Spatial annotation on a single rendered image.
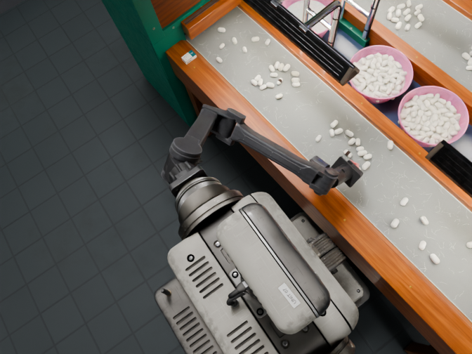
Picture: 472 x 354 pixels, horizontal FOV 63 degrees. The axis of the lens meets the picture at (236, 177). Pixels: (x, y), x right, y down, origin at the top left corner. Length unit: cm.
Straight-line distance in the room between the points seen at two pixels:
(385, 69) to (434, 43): 24
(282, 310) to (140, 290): 182
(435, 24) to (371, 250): 107
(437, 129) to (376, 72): 35
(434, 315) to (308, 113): 88
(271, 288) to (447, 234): 113
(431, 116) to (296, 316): 135
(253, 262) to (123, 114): 223
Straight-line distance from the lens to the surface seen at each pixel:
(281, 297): 55
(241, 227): 56
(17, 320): 264
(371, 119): 166
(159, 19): 178
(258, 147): 127
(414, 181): 162
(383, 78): 182
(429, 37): 197
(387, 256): 149
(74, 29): 330
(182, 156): 93
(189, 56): 181
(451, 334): 154
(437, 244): 158
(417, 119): 173
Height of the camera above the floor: 219
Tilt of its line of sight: 70 degrees down
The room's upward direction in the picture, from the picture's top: 17 degrees counter-clockwise
